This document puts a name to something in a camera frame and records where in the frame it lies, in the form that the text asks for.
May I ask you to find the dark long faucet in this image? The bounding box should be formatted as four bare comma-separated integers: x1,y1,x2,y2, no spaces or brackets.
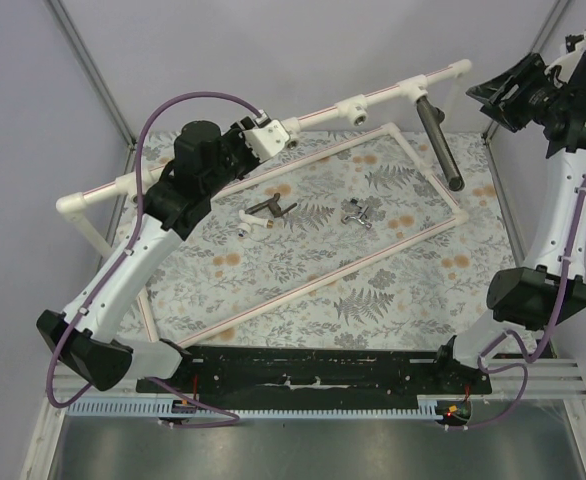
415,95,465,192

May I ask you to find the white pipe frame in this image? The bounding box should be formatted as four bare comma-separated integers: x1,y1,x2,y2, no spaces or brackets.
56,59,472,348

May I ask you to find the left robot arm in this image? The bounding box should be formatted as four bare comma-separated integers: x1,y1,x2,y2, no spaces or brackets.
36,118,289,391

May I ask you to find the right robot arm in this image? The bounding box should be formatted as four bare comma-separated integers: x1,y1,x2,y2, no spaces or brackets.
435,49,586,381

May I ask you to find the dark short faucet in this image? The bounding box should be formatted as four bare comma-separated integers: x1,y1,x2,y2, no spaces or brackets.
245,192,297,218

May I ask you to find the white plastic faucet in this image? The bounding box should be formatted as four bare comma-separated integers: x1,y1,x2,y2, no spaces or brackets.
238,210,274,238

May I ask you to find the chrome faucet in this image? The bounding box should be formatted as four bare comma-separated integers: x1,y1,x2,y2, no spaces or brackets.
341,198,372,230

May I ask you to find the floral table mat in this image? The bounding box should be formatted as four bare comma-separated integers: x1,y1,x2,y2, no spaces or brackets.
147,134,514,350

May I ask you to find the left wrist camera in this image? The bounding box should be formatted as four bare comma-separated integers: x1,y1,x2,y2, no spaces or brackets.
244,110,291,164

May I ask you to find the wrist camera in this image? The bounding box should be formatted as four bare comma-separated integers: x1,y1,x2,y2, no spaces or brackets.
545,29,586,81
244,110,291,164

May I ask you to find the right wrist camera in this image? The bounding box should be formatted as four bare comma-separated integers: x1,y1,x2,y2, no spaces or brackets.
545,29,586,81

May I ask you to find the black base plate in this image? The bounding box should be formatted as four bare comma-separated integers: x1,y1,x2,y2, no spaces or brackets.
135,342,494,406

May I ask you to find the white cable duct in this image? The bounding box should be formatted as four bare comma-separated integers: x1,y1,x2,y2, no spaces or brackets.
67,395,443,420

